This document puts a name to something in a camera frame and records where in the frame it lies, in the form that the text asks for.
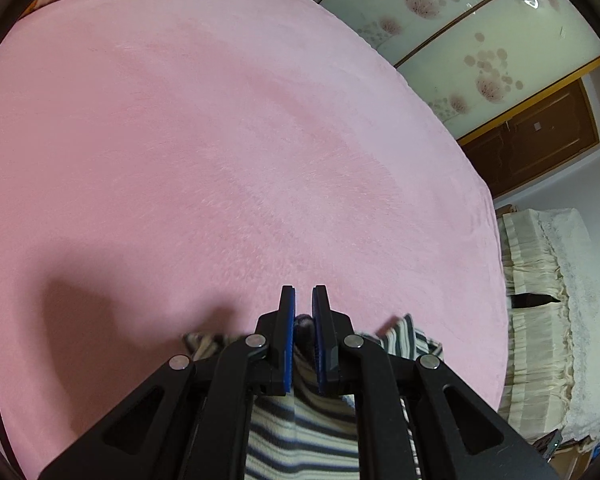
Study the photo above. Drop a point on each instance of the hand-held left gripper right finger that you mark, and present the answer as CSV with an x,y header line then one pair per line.
x,y
320,345

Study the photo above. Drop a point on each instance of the pink fleece blanket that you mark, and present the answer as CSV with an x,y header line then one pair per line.
x,y
205,135

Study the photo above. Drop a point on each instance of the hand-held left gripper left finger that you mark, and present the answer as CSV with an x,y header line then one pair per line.
x,y
289,340

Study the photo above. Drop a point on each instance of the brown wooden door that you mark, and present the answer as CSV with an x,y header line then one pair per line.
x,y
530,135

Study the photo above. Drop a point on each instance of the floral sliding door wardrobe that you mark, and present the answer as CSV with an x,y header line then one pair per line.
x,y
430,25

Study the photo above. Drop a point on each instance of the navy white striped shirt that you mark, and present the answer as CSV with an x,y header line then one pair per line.
x,y
300,435

